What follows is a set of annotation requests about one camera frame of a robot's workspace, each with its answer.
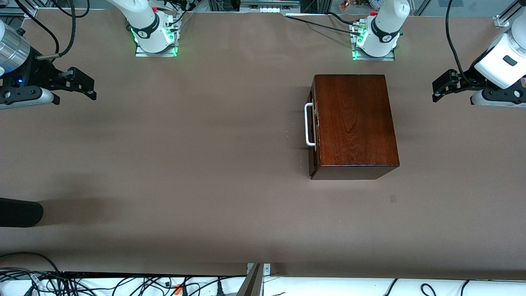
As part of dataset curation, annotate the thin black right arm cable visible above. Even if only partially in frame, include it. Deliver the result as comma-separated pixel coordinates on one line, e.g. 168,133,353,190
14,0,60,56

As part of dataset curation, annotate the short black table cable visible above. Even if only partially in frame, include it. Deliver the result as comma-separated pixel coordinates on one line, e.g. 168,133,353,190
327,12,356,26

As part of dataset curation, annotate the looped black cable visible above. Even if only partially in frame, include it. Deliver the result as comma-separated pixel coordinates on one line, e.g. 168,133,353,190
0,252,62,274

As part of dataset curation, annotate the white power strip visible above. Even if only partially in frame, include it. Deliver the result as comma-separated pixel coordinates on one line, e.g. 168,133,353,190
240,0,301,14

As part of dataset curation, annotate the aluminium frame profile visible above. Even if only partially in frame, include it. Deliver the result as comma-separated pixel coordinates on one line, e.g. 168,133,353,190
493,0,520,28
0,5,39,18

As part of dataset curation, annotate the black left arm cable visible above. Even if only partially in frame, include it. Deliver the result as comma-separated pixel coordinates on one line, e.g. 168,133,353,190
446,0,470,81

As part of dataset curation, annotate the dark brown wooden cabinet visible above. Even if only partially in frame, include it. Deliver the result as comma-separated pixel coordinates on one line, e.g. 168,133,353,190
308,74,400,180

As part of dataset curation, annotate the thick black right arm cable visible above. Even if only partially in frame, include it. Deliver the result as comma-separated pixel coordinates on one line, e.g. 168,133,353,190
36,0,90,61

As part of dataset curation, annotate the long black table cable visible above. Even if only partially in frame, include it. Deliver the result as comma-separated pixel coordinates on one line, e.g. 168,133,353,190
285,14,362,35

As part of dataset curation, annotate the aluminium post with bracket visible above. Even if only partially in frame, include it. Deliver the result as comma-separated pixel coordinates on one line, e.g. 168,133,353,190
238,263,271,296

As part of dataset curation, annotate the black cylindrical object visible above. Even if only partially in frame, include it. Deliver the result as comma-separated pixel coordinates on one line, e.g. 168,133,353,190
0,197,44,228

